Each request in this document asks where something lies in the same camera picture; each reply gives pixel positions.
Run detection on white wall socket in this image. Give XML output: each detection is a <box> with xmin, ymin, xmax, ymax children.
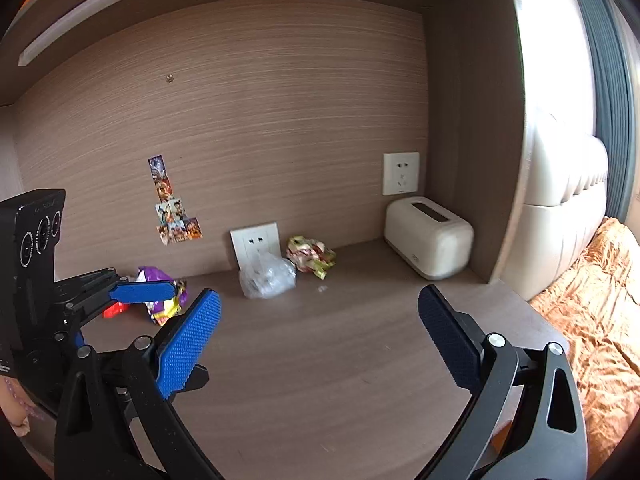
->
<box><xmin>230</xmin><ymin>222</ymin><xmax>281</xmax><ymax>270</ymax></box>
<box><xmin>383</xmin><ymin>152</ymin><xmax>420</xmax><ymax>196</ymax></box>

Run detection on purple yellow snack bag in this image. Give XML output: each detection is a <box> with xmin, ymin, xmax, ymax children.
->
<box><xmin>136</xmin><ymin>266</ymin><xmax>189</xmax><ymax>326</ymax></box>

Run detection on clear plastic bag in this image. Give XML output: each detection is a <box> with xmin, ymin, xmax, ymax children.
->
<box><xmin>239</xmin><ymin>252</ymin><xmax>296</xmax><ymax>299</ymax></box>

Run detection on white wall socket lower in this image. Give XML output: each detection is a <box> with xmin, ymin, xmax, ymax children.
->
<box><xmin>230</xmin><ymin>222</ymin><xmax>281</xmax><ymax>270</ymax></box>

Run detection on colourful card stickers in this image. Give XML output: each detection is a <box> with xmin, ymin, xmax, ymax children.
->
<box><xmin>148</xmin><ymin>155</ymin><xmax>203</xmax><ymax>246</ymax></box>

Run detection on white toaster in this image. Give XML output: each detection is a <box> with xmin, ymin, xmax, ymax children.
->
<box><xmin>384</xmin><ymin>196</ymin><xmax>474</xmax><ymax>281</ymax></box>

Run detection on white wall socket upper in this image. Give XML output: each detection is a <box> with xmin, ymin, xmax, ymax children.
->
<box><xmin>383</xmin><ymin>152</ymin><xmax>420</xmax><ymax>196</ymax></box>

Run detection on grey blue curtain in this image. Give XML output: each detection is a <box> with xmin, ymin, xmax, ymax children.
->
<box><xmin>577</xmin><ymin>0</ymin><xmax>636</xmax><ymax>221</ymax></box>

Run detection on cream padded headboard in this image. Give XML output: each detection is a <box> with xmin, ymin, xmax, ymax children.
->
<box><xmin>499</xmin><ymin>114</ymin><xmax>610</xmax><ymax>302</ymax></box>

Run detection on person's left hand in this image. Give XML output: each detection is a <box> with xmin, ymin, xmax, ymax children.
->
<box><xmin>0</xmin><ymin>376</ymin><xmax>34</xmax><ymax>438</ymax></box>

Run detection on orange bed cover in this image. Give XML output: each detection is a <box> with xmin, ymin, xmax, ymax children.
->
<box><xmin>529</xmin><ymin>217</ymin><xmax>639</xmax><ymax>474</ymax></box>

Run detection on green red crumpled wrapper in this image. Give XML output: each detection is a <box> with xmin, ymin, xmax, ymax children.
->
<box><xmin>286</xmin><ymin>235</ymin><xmax>336</xmax><ymax>280</ymax></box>

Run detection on red snack wrapper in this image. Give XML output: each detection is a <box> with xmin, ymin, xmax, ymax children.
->
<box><xmin>102</xmin><ymin>301</ymin><xmax>129</xmax><ymax>318</ymax></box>

